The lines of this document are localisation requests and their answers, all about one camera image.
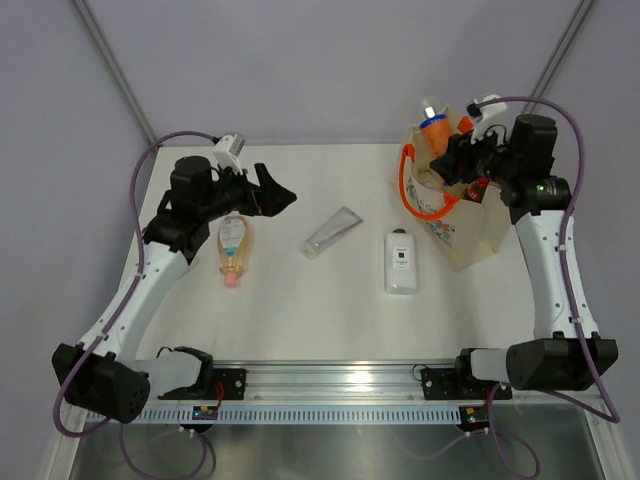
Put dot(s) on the peach bottle pink cap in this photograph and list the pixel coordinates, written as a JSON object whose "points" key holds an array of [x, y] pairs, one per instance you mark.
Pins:
{"points": [[234, 242]]}

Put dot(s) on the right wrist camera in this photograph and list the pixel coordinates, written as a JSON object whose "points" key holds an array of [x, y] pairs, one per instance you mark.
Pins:
{"points": [[485, 113]]}

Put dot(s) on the white rectangular bottle black cap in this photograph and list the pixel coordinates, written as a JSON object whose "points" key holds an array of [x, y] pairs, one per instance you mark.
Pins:
{"points": [[400, 267]]}

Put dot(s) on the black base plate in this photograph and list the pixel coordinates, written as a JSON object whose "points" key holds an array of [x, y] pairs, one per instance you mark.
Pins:
{"points": [[439, 384], [229, 383]]}

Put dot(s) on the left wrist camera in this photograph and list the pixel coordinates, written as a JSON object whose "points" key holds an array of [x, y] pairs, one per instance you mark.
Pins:
{"points": [[227, 150]]}

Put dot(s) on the right aluminium frame post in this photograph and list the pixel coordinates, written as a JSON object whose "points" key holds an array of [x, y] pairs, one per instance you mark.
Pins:
{"points": [[562, 48]]}

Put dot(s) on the canvas tote bag orange handles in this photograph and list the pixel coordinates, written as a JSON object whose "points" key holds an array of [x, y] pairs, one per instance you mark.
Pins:
{"points": [[465, 232]]}

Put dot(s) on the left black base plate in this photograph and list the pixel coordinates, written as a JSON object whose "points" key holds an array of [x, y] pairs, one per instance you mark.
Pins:
{"points": [[229, 383]]}

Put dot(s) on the white slotted cable duct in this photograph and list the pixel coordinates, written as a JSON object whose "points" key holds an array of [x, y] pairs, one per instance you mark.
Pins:
{"points": [[234, 413]]}

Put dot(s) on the green bottle red cap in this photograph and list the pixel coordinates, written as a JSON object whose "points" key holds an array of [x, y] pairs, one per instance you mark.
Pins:
{"points": [[475, 191]]}

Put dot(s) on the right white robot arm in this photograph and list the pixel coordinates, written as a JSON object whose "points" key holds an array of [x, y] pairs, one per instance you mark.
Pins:
{"points": [[567, 352]]}

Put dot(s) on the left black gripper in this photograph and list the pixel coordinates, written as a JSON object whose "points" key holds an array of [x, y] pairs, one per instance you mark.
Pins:
{"points": [[273, 197]]}

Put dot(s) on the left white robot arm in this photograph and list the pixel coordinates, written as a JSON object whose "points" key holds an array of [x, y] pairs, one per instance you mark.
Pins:
{"points": [[166, 250]]}

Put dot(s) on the clear squeeze tube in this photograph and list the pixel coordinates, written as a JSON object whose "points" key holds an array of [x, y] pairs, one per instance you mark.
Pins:
{"points": [[340, 223]]}

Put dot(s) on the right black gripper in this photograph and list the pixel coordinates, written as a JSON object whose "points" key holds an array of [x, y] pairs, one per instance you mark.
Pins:
{"points": [[460, 149]]}

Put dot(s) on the left aluminium frame post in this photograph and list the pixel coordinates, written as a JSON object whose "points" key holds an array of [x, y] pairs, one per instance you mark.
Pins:
{"points": [[100, 43]]}

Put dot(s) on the aluminium mounting rail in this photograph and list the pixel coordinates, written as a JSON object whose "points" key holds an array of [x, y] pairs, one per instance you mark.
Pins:
{"points": [[330, 382]]}

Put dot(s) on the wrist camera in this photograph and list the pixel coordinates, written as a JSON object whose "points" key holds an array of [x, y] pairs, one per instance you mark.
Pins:
{"points": [[485, 113], [227, 150]]}

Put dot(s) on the orange blue spray bottle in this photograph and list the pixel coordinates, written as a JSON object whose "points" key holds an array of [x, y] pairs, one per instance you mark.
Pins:
{"points": [[435, 129]]}

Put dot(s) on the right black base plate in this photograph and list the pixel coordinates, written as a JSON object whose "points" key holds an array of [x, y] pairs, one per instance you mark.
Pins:
{"points": [[439, 384]]}

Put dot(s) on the aluminium frame post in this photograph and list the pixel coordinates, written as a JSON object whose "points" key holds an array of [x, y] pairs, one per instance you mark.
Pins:
{"points": [[562, 48], [100, 43]]}

